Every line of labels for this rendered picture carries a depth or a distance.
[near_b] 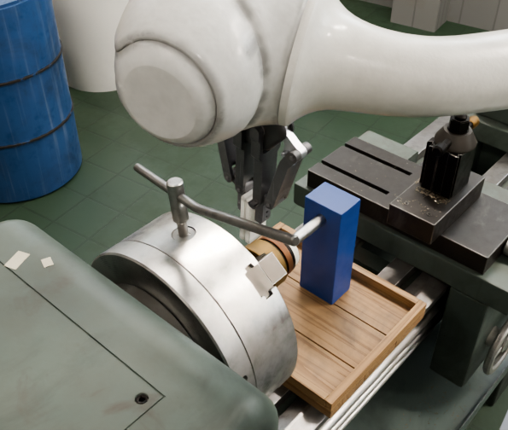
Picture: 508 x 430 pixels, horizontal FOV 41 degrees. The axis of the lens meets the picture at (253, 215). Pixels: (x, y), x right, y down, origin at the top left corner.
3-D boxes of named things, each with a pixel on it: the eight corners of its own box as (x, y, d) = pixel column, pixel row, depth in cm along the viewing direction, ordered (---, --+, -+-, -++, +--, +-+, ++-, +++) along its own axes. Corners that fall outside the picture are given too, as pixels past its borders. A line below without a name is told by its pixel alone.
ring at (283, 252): (264, 275, 103) (302, 244, 108) (219, 246, 107) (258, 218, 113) (263, 316, 109) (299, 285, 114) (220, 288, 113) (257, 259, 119)
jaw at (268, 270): (223, 320, 101) (261, 302, 91) (203, 293, 101) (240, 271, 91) (271, 280, 107) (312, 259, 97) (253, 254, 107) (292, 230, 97)
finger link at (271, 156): (274, 107, 70) (284, 113, 70) (271, 188, 78) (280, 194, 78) (248, 124, 68) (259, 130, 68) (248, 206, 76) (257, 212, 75)
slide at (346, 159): (482, 275, 131) (487, 258, 128) (306, 185, 153) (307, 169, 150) (523, 229, 141) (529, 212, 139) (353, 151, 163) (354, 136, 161)
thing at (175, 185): (175, 250, 95) (162, 181, 88) (188, 243, 96) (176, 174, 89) (184, 257, 94) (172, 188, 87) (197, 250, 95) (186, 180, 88)
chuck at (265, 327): (264, 457, 100) (246, 298, 82) (127, 358, 118) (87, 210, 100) (302, 417, 105) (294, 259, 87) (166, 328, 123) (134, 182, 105)
